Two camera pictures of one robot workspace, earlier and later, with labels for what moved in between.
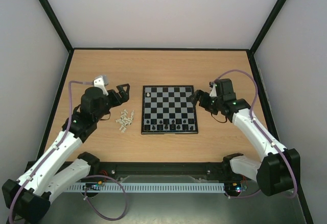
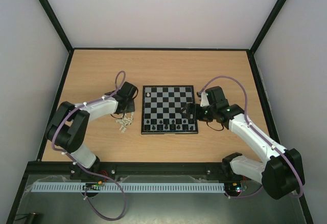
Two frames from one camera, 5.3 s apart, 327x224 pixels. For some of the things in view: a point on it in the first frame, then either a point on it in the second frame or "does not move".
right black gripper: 205,101 -> 192,110
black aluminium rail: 163,172 does not move
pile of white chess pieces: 124,120 does not move
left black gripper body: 116,102 -> 130,108
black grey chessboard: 168,109 does not move
